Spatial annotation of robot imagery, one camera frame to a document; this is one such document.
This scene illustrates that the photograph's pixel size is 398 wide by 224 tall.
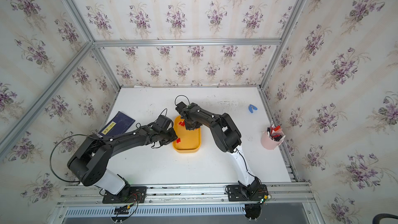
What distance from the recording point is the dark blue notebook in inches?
37.4

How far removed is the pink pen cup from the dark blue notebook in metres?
0.84

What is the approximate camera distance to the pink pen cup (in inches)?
32.4
